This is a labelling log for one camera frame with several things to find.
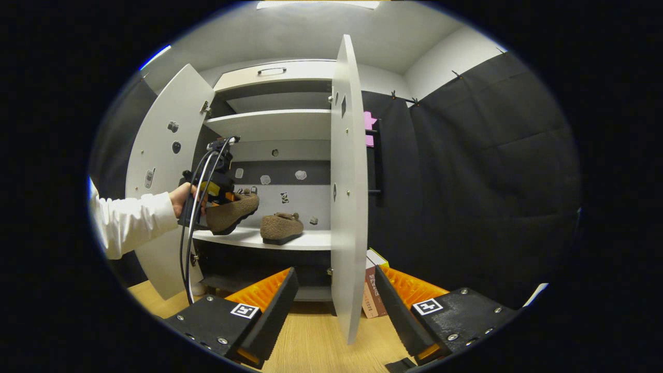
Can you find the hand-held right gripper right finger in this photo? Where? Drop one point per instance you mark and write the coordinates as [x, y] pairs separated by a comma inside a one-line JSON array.
[[399, 316]]

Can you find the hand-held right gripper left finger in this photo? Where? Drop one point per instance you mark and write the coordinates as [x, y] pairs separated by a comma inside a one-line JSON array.
[[272, 311]]

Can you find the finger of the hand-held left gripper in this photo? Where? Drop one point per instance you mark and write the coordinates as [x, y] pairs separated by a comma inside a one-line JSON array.
[[238, 197]]

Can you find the brown fuzzy shoe with bow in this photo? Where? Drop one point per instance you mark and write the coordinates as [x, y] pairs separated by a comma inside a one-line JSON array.
[[282, 227], [233, 212]]

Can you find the white shoe cabinet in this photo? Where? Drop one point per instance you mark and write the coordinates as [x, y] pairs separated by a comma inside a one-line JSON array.
[[269, 124]]

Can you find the white cabinet door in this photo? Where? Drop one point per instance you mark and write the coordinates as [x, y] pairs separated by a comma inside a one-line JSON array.
[[160, 129], [348, 181]]

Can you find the white cabinet drawer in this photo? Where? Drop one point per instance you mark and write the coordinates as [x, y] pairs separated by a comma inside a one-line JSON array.
[[305, 72]]

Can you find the brown book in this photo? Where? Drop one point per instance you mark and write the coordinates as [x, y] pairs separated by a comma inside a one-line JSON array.
[[377, 292]]

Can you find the tan orange book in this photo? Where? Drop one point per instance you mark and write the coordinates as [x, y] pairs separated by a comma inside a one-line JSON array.
[[365, 290]]

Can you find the yellow book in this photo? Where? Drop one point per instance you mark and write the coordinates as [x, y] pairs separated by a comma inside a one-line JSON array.
[[377, 256]]

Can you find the narrow ceiling light strip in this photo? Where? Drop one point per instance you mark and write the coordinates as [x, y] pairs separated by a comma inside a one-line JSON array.
[[154, 57]]

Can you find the wide ceiling light panel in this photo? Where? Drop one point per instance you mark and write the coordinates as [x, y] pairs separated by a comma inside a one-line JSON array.
[[321, 3]]

